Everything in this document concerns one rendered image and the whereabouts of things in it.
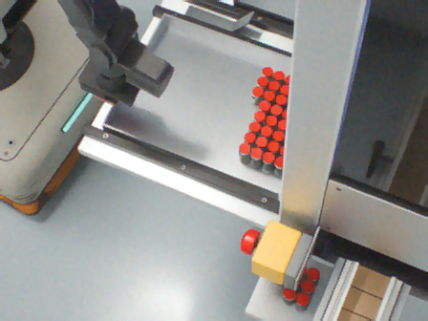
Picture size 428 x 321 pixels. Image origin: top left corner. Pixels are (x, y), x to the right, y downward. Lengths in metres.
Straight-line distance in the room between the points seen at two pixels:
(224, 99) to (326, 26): 0.73
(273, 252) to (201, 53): 0.49
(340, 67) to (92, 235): 1.62
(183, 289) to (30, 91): 0.71
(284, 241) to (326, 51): 0.47
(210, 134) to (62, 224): 1.02
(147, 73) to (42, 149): 0.98
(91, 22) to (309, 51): 0.45
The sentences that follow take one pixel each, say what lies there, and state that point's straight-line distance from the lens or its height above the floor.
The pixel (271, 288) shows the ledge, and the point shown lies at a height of 0.88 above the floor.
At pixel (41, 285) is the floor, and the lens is 2.30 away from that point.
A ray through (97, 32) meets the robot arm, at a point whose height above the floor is 1.21.
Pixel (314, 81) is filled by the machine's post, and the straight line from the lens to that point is 0.82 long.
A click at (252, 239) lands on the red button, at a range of 1.19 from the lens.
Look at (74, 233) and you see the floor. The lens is 2.33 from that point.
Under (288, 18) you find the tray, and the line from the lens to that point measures 1.50.
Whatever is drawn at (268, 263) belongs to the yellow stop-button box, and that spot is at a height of 1.03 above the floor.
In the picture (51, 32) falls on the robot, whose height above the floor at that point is 0.28.
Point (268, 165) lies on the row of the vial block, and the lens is 1.34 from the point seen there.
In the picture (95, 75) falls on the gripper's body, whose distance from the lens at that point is 1.35.
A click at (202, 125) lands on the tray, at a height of 0.88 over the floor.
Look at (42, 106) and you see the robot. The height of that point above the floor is 0.28.
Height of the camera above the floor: 2.14
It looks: 66 degrees down
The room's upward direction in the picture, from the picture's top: 7 degrees counter-clockwise
